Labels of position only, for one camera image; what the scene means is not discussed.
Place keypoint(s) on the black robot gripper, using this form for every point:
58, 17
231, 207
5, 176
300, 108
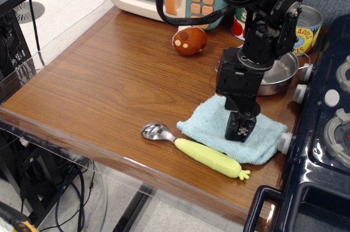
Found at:
240, 85

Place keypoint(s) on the light blue towel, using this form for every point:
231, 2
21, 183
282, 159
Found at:
207, 125

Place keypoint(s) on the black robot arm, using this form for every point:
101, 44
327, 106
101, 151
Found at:
269, 34

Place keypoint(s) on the stainless steel pot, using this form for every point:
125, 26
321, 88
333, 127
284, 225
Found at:
278, 78

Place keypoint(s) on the brown plush muffin toy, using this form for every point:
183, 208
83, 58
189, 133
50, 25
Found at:
189, 41

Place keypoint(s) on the tomato sauce can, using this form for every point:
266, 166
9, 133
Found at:
239, 23

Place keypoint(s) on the dark blue toy stove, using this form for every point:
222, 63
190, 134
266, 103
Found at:
315, 192

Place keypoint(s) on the black table leg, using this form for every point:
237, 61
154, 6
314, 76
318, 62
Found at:
134, 208

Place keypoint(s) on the pineapple slices can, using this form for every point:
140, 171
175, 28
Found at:
307, 29

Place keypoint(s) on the spoon with yellow handle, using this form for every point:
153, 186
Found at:
211, 158

